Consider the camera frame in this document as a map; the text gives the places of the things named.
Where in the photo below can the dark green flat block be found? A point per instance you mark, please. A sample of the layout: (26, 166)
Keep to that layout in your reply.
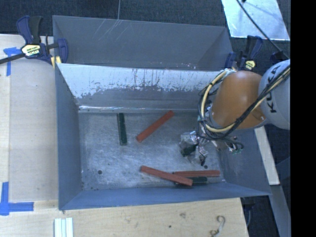
(122, 130)
(199, 180)

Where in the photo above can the red-brown flat block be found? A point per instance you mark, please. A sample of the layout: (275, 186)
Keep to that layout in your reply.
(165, 175)
(155, 126)
(200, 173)

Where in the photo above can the pale wood flat board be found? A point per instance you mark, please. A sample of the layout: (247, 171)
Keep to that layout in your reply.
(32, 132)

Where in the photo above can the grey metal bin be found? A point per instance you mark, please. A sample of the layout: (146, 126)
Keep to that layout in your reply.
(138, 157)

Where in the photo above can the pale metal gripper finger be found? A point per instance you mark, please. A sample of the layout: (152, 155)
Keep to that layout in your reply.
(188, 137)
(203, 154)

